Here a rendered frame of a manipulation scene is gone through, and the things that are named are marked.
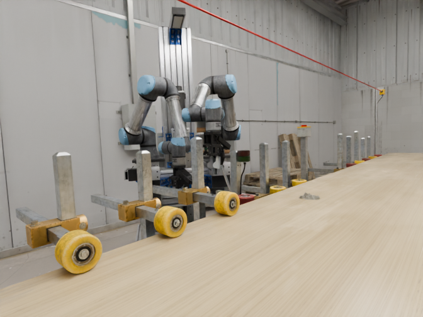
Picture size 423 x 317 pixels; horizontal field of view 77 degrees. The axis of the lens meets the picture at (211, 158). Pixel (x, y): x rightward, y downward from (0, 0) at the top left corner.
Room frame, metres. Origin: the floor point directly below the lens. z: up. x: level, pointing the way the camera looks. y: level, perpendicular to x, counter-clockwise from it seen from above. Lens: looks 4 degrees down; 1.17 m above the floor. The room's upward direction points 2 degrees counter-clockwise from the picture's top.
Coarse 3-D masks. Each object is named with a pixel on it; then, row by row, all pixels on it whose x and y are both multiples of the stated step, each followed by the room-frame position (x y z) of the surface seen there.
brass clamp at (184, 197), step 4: (192, 188) 1.07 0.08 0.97; (204, 188) 1.07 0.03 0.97; (208, 188) 1.10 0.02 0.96; (180, 192) 1.02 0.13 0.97; (184, 192) 1.00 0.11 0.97; (188, 192) 1.01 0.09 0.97; (192, 192) 1.02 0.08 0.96; (204, 192) 1.07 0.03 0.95; (208, 192) 1.08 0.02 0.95; (180, 196) 1.02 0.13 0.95; (184, 196) 1.00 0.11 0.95; (188, 196) 1.00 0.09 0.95; (192, 196) 1.02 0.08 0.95; (180, 200) 1.02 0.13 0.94; (184, 200) 1.00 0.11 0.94; (188, 200) 1.00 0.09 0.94; (192, 200) 1.02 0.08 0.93; (184, 204) 1.01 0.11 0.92
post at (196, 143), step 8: (192, 144) 1.07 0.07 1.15; (200, 144) 1.07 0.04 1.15; (192, 152) 1.07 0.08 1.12; (200, 152) 1.07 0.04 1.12; (192, 160) 1.07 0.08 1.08; (200, 160) 1.07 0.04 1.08; (192, 168) 1.08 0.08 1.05; (200, 168) 1.07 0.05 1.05; (192, 176) 1.08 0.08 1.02; (200, 176) 1.06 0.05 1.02; (200, 184) 1.06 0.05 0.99; (200, 208) 1.06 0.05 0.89; (200, 216) 1.06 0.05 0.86
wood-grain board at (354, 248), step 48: (288, 192) 1.24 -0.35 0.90; (336, 192) 1.20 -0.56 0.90; (384, 192) 1.16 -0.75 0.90; (144, 240) 0.71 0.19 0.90; (192, 240) 0.70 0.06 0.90; (240, 240) 0.68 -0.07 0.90; (288, 240) 0.67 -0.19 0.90; (336, 240) 0.66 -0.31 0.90; (384, 240) 0.65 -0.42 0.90; (48, 288) 0.49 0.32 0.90; (96, 288) 0.48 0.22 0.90; (144, 288) 0.47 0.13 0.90; (192, 288) 0.47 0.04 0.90; (240, 288) 0.46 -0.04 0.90; (288, 288) 0.46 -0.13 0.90; (336, 288) 0.45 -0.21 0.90; (384, 288) 0.44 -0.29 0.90
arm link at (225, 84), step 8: (216, 80) 1.70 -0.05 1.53; (224, 80) 1.68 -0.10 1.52; (232, 80) 1.68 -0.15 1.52; (216, 88) 1.70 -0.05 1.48; (224, 88) 1.69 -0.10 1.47; (232, 88) 1.69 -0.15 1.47; (224, 96) 1.74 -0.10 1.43; (232, 96) 1.75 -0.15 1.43; (224, 104) 1.80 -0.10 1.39; (232, 104) 1.82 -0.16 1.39; (224, 112) 1.86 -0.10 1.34; (232, 112) 1.85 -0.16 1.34; (224, 120) 1.93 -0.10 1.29; (232, 120) 1.90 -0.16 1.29; (224, 128) 1.96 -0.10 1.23; (232, 128) 1.94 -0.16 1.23; (240, 128) 1.97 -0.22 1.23; (224, 136) 1.99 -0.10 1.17; (232, 136) 1.98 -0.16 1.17
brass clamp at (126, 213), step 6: (156, 198) 0.92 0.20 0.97; (120, 204) 0.84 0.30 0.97; (132, 204) 0.83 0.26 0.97; (138, 204) 0.85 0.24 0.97; (144, 204) 0.86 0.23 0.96; (150, 204) 0.88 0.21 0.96; (156, 204) 0.90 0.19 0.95; (120, 210) 0.84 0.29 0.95; (126, 210) 0.82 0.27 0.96; (132, 210) 0.83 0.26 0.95; (120, 216) 0.84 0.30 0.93; (126, 216) 0.81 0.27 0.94; (132, 216) 0.83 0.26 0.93
